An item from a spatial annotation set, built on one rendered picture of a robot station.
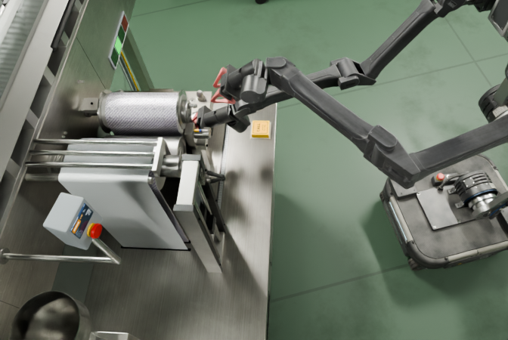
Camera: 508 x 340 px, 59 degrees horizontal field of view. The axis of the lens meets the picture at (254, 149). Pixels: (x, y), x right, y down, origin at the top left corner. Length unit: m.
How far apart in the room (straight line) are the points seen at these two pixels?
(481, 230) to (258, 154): 1.26
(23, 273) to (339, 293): 1.64
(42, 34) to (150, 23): 3.06
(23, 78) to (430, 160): 0.88
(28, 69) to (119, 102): 0.87
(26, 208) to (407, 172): 0.97
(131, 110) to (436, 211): 1.63
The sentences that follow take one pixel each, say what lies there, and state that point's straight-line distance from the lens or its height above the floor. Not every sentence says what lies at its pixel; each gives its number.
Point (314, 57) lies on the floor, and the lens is 3.29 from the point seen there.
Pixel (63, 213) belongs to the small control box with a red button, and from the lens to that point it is 0.88.
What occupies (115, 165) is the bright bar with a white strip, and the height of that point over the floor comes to 1.46.
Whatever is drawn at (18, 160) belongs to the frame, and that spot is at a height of 1.46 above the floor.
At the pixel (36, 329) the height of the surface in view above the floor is 1.45.
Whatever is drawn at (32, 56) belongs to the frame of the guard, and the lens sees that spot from 0.66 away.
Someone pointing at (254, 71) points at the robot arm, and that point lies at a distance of 1.27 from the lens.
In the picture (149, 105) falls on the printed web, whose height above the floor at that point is 1.31.
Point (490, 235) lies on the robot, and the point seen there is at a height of 0.24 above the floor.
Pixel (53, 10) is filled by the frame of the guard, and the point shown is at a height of 2.01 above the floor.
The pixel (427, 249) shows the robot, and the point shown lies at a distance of 2.40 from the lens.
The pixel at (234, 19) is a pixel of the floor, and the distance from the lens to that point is 3.60.
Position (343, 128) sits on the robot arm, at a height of 1.46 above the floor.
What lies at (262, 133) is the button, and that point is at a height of 0.92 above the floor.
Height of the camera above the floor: 2.43
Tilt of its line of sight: 59 degrees down
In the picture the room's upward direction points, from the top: 8 degrees counter-clockwise
